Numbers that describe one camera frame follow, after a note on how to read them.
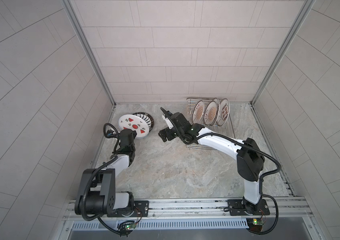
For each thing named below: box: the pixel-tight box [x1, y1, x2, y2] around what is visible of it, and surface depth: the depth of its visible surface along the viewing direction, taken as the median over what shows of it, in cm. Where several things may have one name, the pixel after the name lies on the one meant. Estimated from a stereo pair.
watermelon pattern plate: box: [118, 114, 150, 139], surface depth 93 cm
